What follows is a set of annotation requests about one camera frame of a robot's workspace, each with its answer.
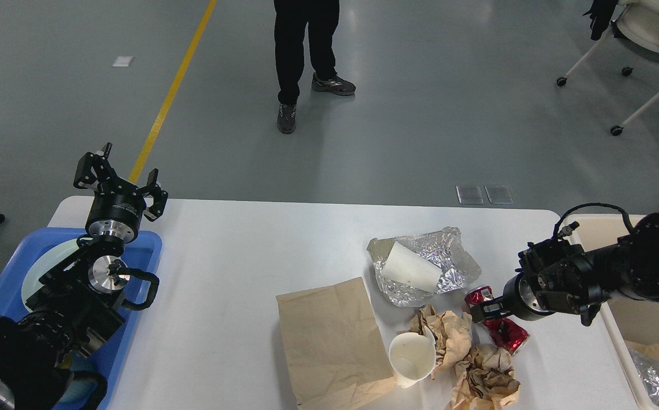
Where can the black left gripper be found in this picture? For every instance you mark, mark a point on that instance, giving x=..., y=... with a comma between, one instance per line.
x=114, y=212

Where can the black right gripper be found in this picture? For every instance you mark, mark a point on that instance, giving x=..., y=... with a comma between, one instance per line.
x=518, y=299

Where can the red snack wrapper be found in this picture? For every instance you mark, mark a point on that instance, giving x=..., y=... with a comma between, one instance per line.
x=504, y=332

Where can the aluminium foil sheet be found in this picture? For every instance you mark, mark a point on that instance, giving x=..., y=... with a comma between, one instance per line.
x=443, y=248

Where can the white paper cup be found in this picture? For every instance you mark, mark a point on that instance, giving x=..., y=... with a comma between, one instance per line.
x=406, y=267
x=412, y=357

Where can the light green plate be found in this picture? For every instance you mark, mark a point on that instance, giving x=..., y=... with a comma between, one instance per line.
x=45, y=262

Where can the brown paper bag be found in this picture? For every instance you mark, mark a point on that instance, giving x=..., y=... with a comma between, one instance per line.
x=333, y=347

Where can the dark teal mug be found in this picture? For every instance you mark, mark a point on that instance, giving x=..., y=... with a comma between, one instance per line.
x=78, y=389

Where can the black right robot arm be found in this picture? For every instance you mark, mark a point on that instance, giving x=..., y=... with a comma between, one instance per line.
x=556, y=276

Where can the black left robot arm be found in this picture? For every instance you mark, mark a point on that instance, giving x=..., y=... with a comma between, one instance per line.
x=76, y=307

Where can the crumpled brown paper upper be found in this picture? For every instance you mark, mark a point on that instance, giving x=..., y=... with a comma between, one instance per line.
x=451, y=333

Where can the crumpled brown paper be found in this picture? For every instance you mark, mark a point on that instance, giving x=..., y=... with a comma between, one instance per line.
x=485, y=379
x=451, y=333

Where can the crumpled brown paper lower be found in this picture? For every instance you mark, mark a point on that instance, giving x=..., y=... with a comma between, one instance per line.
x=485, y=379

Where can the white paper cup upright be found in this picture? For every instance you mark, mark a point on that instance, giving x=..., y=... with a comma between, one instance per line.
x=412, y=357

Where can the right floor outlet cover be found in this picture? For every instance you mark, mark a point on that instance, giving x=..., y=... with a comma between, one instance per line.
x=499, y=194

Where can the floor outlet cover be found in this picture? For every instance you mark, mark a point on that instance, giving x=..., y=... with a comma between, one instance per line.
x=470, y=194
x=499, y=194

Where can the left floor outlet cover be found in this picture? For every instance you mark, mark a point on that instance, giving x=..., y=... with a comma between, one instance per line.
x=470, y=194

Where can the beige plastic bin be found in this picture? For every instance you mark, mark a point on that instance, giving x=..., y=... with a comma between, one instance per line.
x=629, y=320

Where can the blue plastic tray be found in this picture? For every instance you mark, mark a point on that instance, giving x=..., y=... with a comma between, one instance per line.
x=143, y=253

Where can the person in black trousers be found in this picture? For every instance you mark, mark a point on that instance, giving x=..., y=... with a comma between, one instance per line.
x=296, y=22

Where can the black garment on chair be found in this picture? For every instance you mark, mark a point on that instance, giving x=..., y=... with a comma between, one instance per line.
x=600, y=14

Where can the white rolling chair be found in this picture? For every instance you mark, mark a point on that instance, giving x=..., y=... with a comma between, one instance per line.
x=635, y=24

